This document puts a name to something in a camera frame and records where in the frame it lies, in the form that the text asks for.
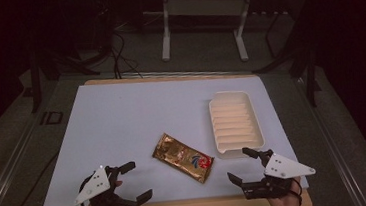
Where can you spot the light blue table mat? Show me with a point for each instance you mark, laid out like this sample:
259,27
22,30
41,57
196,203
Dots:
122,121

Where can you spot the metal floor rail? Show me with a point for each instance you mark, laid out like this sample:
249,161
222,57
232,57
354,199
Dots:
335,143
6,175

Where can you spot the black floor bracket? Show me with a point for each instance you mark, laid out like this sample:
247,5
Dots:
52,117

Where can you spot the white ridged plastic tray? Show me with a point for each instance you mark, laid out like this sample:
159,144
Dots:
236,123

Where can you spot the white metal desk frame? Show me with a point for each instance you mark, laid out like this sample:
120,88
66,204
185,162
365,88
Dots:
240,37

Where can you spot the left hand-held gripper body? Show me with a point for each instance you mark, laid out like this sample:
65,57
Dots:
93,187

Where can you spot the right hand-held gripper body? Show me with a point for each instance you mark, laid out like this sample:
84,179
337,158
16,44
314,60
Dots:
283,169

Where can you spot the gold snack packet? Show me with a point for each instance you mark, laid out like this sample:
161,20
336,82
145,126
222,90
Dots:
182,158

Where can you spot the person's right hand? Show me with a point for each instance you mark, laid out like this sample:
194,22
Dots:
287,204

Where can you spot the black metal stand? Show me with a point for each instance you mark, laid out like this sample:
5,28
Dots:
308,72
34,72

